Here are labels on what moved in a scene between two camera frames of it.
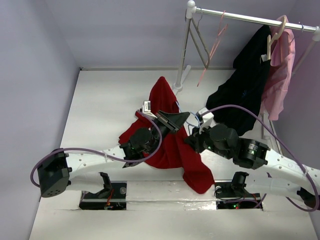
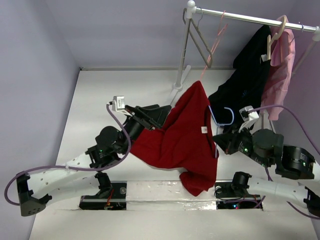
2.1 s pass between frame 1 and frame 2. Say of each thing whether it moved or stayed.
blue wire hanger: moved
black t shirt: stayed
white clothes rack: stayed
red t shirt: moved
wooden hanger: stayed
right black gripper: moved
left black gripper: moved
